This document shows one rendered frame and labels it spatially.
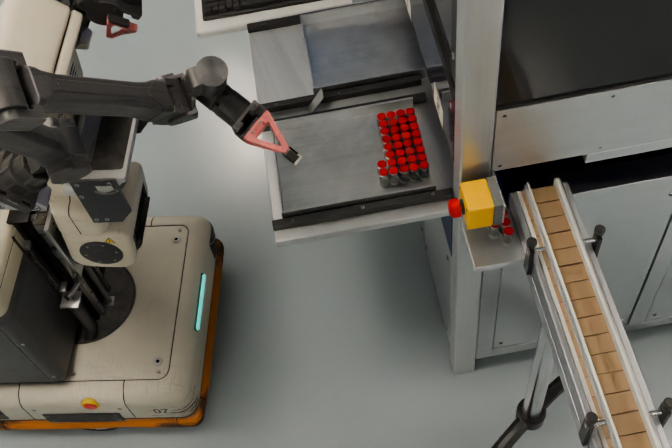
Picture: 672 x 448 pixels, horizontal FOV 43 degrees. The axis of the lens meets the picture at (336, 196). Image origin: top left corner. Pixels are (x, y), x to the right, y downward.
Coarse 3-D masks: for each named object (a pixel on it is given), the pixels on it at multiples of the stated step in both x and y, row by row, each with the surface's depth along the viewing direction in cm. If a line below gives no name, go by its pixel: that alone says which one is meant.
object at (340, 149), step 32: (288, 128) 199; (320, 128) 199; (352, 128) 198; (288, 160) 195; (320, 160) 194; (352, 160) 193; (384, 160) 192; (288, 192) 189; (320, 192) 188; (352, 192) 188; (384, 192) 187; (416, 192) 183
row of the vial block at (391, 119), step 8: (392, 112) 194; (392, 120) 192; (392, 128) 191; (392, 136) 190; (400, 136) 189; (392, 144) 191; (400, 144) 188; (400, 152) 187; (400, 160) 186; (400, 168) 184; (408, 168) 184; (400, 176) 186; (408, 176) 186
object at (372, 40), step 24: (384, 0) 217; (312, 24) 219; (336, 24) 218; (360, 24) 217; (384, 24) 216; (408, 24) 216; (312, 48) 214; (336, 48) 213; (360, 48) 213; (384, 48) 212; (408, 48) 211; (312, 72) 210; (336, 72) 209; (360, 72) 208; (384, 72) 207; (408, 72) 202
